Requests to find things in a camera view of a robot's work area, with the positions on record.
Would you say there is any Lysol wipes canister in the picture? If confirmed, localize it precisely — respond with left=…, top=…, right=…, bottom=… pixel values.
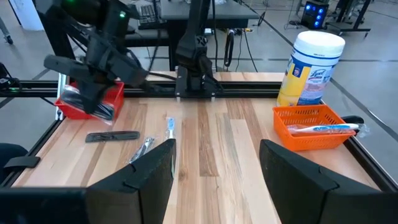
left=275, top=30, right=346, bottom=107

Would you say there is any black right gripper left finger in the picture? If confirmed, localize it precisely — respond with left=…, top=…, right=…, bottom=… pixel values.
left=86, top=139, right=177, bottom=224

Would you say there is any background table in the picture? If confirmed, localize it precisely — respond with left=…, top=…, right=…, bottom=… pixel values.
left=326, top=0, right=373, bottom=37

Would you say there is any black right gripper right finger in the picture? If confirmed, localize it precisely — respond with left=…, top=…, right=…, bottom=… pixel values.
left=259, top=139, right=379, bottom=224

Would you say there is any black keyboard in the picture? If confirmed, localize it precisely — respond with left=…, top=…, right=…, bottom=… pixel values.
left=136, top=2, right=160, bottom=26

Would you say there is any orange plastic basket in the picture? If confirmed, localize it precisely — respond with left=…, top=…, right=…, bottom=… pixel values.
left=272, top=104, right=357, bottom=152

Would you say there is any black lit computer tower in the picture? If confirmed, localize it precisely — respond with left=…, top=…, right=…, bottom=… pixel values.
left=300, top=0, right=330, bottom=30

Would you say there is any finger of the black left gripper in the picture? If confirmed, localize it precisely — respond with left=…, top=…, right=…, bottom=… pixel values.
left=91, top=81, right=105, bottom=114
left=78, top=81, right=93, bottom=114

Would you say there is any white pillar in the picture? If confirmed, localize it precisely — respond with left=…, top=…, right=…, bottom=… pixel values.
left=8, top=0, right=45, bottom=32

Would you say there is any red plastic basket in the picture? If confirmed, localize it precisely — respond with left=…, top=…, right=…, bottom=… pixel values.
left=54, top=80, right=126, bottom=121

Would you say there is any black coiled cable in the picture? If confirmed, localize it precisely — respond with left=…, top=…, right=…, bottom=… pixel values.
left=223, top=28, right=236, bottom=68

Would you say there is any grey desk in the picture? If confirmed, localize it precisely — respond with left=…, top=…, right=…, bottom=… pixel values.
left=124, top=0, right=259, bottom=48

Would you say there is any bagged blue white toothbrush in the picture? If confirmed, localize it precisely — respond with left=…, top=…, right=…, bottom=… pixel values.
left=286, top=123, right=371, bottom=138
left=164, top=116, right=177, bottom=140

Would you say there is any bagged silver nail clipper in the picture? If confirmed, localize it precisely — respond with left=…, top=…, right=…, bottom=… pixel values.
left=128, top=136, right=156, bottom=165

